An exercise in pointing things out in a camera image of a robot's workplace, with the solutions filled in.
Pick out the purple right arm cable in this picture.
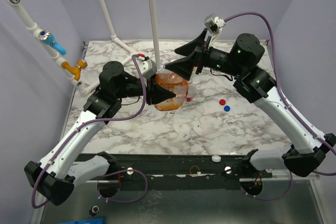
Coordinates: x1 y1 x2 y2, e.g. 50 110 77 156
224 12 336 200

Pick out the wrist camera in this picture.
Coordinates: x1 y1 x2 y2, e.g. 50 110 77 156
204 13 226 47
139 57 157 80

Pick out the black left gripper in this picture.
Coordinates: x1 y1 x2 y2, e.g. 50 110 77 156
115 72 176 105

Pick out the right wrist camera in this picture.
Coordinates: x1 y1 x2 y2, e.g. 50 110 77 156
204 13 226 47

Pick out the blue object at edge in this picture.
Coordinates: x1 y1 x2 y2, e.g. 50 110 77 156
59 218 105 224

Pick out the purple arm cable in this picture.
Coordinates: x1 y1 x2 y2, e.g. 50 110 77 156
31 54 148 209
224 12 336 200

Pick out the blue bottle cap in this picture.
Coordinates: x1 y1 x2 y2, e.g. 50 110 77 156
224 105 230 112

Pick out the crushed bottle orange label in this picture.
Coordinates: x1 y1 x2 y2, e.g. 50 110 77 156
155 69 188 111

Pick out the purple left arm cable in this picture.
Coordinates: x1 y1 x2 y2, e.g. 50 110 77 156
31 54 148 209

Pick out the small bottle red label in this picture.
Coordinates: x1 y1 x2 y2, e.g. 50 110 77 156
186 78 196 102

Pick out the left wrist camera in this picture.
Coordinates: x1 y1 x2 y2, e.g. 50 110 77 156
139 57 157 80

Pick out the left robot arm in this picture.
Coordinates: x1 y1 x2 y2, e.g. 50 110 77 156
24 61 176 206

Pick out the white cap on table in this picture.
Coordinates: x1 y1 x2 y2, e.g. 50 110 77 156
211 155 221 163

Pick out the yellow plastic faucet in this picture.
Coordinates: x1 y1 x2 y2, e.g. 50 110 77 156
61 59 88 81

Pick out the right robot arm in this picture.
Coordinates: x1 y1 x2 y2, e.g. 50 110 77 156
165 30 335 178

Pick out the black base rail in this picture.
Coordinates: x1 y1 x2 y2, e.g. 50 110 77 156
78 150 274 192

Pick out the red bottle cap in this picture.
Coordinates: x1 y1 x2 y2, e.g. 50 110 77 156
219 99 226 105

